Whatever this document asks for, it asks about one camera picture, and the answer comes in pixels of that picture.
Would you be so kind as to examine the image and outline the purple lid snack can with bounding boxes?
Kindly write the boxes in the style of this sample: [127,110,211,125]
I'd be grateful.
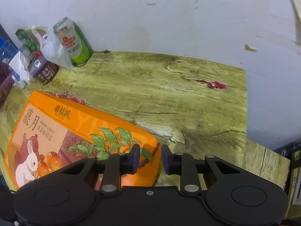
[30,58,60,81]

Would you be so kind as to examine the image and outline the black cable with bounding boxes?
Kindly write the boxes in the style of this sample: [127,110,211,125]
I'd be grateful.
[75,49,111,67]

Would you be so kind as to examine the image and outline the green white beer can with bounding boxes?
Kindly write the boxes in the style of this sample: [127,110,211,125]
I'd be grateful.
[53,17,92,64]

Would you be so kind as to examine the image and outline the black metal frame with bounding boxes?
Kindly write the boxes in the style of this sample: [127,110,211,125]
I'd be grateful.
[274,140,301,205]

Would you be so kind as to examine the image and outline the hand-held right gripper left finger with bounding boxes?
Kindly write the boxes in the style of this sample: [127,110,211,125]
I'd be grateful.
[62,144,141,195]

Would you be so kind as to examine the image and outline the white paper roll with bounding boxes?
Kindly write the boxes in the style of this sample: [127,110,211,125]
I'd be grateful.
[9,52,31,85]

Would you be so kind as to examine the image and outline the clear plastic bag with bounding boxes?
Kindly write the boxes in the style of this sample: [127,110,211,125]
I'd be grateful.
[31,25,73,69]

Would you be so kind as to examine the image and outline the blue water bottle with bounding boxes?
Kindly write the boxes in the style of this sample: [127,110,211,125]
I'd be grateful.
[0,36,18,63]

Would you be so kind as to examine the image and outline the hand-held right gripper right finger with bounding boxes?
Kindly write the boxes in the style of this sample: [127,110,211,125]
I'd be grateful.
[161,145,239,195]

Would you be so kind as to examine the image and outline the green snack bag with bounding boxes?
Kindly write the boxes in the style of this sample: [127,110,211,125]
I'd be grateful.
[15,29,39,52]

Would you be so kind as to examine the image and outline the orange printed box lid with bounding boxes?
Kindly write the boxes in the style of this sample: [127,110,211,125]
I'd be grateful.
[5,90,161,190]

